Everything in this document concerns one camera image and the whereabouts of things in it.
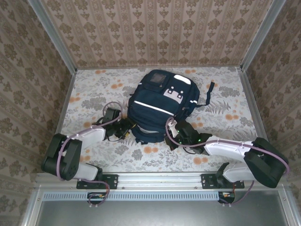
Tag navy blue backpack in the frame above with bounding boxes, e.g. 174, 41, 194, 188
128, 69, 217, 144

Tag grey metal sheet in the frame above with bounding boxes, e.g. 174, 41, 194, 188
35, 190, 290, 226

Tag aluminium mounting rail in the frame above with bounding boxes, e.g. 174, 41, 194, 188
35, 171, 288, 190

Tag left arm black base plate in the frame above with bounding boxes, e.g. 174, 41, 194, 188
76, 173, 119, 190

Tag aluminium table side rail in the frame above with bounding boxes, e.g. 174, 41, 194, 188
237, 67, 278, 171
44, 69, 78, 172

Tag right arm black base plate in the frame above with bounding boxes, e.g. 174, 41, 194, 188
201, 173, 245, 190

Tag white slotted cable duct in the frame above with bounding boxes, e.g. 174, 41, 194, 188
43, 191, 236, 201

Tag aluminium frame post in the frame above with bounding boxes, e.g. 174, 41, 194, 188
240, 0, 287, 71
27, 0, 78, 73

